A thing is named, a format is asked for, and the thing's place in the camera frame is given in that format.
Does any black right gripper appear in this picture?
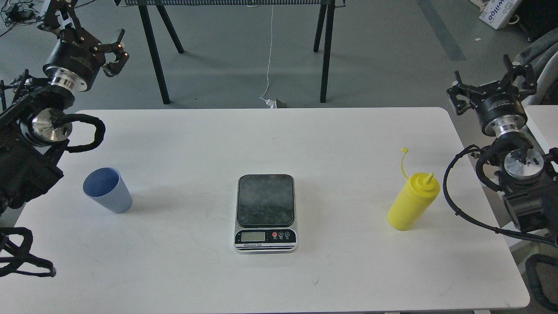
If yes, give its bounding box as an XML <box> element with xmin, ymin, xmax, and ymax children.
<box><xmin>446</xmin><ymin>54</ymin><xmax>538</xmax><ymax>137</ymax></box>

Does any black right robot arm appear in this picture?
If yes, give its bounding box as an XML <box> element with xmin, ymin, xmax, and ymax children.
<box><xmin>441</xmin><ymin>55</ymin><xmax>558</xmax><ymax>247</ymax></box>

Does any black cable bundle on floor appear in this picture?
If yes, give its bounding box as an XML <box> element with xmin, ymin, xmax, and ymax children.
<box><xmin>0</xmin><ymin>0</ymin><xmax>53</xmax><ymax>27</ymax></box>

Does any digital kitchen scale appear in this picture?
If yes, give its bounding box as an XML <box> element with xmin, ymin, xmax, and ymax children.
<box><xmin>233</xmin><ymin>174</ymin><xmax>298</xmax><ymax>254</ymax></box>

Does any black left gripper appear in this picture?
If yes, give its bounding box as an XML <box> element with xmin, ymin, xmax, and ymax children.
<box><xmin>43</xmin><ymin>29</ymin><xmax>129</xmax><ymax>92</ymax></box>

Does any white cardboard box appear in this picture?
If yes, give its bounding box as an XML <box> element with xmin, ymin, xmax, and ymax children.
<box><xmin>479</xmin><ymin>0</ymin><xmax>522</xmax><ymax>30</ymax></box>

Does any white hanging cable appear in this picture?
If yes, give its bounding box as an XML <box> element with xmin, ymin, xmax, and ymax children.
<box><xmin>260</xmin><ymin>4</ymin><xmax>277</xmax><ymax>108</ymax></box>

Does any blue ribbed plastic cup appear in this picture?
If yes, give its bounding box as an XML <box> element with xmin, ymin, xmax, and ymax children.
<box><xmin>82</xmin><ymin>167</ymin><xmax>133</xmax><ymax>213</ymax></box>

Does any white office chair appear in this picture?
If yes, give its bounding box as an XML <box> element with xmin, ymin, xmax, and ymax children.
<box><xmin>514</xmin><ymin>29</ymin><xmax>558</xmax><ymax>108</ymax></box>

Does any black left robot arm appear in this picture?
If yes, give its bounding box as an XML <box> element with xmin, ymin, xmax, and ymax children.
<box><xmin>0</xmin><ymin>28</ymin><xmax>129</xmax><ymax>212</ymax></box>

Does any yellow squeeze bottle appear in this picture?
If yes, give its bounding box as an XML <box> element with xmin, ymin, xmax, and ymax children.
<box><xmin>387</xmin><ymin>147</ymin><xmax>441</xmax><ymax>231</ymax></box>

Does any black metal table frame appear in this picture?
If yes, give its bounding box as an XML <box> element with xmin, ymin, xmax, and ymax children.
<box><xmin>114</xmin><ymin>0</ymin><xmax>347</xmax><ymax>105</ymax></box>

